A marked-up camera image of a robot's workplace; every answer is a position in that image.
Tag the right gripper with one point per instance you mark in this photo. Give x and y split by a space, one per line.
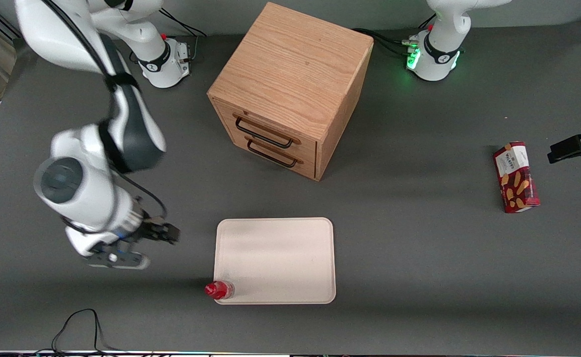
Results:
154 230

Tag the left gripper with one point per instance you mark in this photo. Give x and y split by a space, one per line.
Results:
569 148

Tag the red coke bottle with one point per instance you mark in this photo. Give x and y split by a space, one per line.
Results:
219 290

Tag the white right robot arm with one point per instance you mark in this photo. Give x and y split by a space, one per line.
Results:
87 188

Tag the beige rectangular tray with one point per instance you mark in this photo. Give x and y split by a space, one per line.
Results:
275 260

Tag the red tartan shortbread box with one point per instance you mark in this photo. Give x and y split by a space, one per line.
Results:
516 178

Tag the wooden drawer front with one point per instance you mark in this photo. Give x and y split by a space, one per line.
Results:
223 111
230 136

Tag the oak wooden drawer cabinet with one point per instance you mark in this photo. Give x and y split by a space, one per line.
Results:
290 59

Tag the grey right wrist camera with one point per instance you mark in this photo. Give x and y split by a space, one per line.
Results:
121 260

